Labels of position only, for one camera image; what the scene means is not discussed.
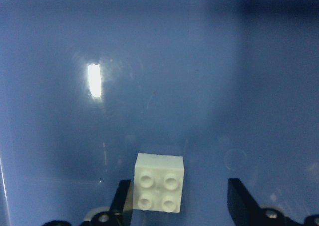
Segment white block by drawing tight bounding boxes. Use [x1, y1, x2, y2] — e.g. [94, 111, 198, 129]
[133, 153, 184, 213]

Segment blue plastic tray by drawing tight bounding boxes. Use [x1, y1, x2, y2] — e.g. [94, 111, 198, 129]
[0, 0, 319, 226]

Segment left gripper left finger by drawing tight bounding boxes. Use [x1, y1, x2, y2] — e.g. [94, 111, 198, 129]
[82, 180, 133, 226]

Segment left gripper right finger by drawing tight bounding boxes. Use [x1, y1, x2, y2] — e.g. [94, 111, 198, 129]
[227, 178, 287, 226]

